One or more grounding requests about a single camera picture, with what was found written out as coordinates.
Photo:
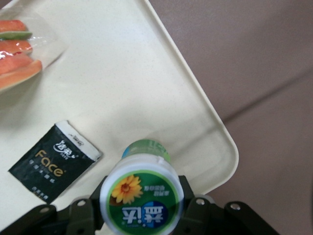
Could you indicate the black Face tissue packet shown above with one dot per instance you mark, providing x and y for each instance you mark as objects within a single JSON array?
[{"x": 53, "y": 164}]

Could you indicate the green gum bottle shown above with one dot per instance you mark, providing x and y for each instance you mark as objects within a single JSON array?
[{"x": 141, "y": 195}]

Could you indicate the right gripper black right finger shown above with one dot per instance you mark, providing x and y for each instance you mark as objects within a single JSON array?
[{"x": 225, "y": 220}]

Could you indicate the cream plastic tray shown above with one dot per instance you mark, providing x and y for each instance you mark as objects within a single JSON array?
[{"x": 122, "y": 85}]

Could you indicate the wrapped triangle sandwich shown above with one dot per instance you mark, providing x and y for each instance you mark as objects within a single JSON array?
[{"x": 17, "y": 61}]

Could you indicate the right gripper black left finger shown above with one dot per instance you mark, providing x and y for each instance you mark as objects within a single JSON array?
[{"x": 61, "y": 220}]

